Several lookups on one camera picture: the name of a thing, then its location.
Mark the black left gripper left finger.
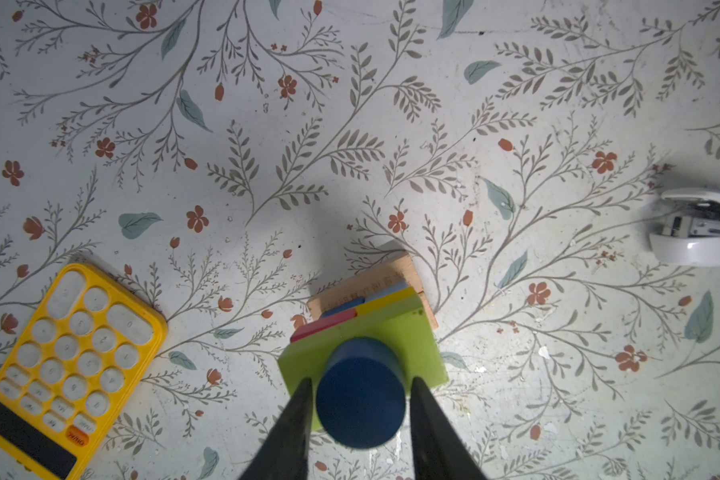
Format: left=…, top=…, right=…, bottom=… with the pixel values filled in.
left=239, top=378, right=313, bottom=480

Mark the wood block with holes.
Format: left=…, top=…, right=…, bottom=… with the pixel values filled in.
left=307, top=253, right=439, bottom=330

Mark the yellow calculator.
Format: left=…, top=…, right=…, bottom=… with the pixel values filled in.
left=0, top=263, right=167, bottom=479

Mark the small yellow cube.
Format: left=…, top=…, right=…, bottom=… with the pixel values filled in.
left=355, top=287, right=418, bottom=318

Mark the white staple remover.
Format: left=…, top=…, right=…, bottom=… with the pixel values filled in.
left=649, top=188, right=720, bottom=267

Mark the lime green block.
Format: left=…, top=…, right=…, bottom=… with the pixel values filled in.
left=278, top=298, right=448, bottom=433

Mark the magenta cube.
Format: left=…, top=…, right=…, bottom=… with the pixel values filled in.
left=290, top=308, right=357, bottom=343

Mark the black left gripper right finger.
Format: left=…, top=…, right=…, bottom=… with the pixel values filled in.
left=410, top=377, right=486, bottom=480

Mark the blue round cylinder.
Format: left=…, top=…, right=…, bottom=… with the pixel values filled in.
left=315, top=338, right=406, bottom=449

